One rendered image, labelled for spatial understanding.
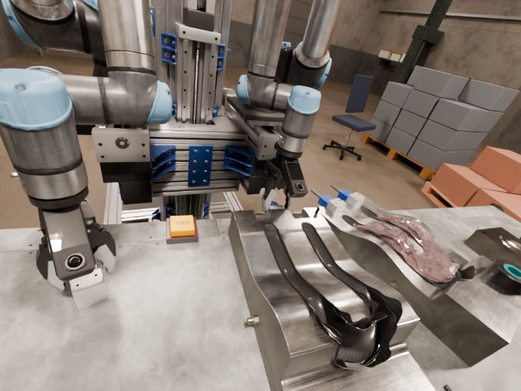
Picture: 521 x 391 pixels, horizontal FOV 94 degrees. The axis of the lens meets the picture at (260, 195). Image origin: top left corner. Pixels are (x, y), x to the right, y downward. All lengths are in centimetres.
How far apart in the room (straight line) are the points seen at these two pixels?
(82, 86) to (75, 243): 23
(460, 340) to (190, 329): 57
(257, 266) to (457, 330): 45
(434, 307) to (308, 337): 38
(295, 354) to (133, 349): 29
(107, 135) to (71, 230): 38
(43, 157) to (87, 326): 32
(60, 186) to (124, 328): 28
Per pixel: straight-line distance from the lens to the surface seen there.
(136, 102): 48
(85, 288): 57
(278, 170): 69
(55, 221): 46
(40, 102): 38
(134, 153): 80
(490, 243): 115
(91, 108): 48
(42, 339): 60
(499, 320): 74
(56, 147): 40
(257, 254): 56
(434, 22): 772
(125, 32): 50
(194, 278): 61
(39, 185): 43
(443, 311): 72
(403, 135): 439
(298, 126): 63
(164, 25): 104
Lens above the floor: 130
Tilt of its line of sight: 34 degrees down
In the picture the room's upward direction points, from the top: 14 degrees clockwise
